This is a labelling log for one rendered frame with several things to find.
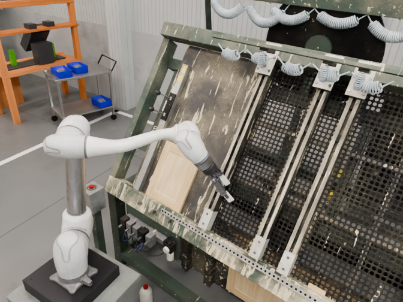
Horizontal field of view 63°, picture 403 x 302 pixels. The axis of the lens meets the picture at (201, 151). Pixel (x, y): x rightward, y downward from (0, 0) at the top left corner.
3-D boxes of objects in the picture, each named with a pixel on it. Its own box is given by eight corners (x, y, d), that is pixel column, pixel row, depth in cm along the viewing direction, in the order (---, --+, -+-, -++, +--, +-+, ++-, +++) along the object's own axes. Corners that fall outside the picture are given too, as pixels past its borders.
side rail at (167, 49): (119, 175, 255) (109, 174, 246) (171, 44, 252) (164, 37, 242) (124, 178, 252) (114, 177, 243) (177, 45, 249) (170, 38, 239)
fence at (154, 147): (136, 188, 238) (132, 187, 234) (185, 66, 234) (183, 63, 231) (141, 191, 235) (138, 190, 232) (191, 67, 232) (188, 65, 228)
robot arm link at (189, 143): (210, 156, 151) (206, 142, 162) (191, 132, 144) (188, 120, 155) (192, 168, 153) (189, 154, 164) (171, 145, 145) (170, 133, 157)
